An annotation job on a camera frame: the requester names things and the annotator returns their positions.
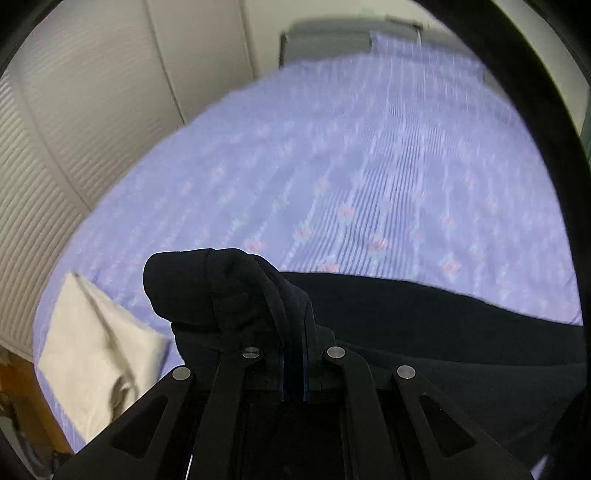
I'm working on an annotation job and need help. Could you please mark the black pants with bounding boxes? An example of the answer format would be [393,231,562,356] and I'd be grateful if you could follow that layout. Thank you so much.
[143,249,589,466]

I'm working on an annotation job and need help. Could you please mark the cream folded cloth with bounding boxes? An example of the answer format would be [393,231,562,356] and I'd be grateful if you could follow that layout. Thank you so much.
[38,273,170,442]

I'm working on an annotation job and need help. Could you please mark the purple floral bed sheet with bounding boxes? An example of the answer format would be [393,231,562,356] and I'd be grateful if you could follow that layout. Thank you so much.
[34,34,582,450]

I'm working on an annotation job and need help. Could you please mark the white louvered wardrobe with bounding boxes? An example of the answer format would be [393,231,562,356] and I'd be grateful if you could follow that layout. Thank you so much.
[1,0,252,359]

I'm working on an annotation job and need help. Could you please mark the grey bed headboard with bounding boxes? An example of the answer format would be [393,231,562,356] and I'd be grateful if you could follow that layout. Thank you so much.
[279,17,422,68]

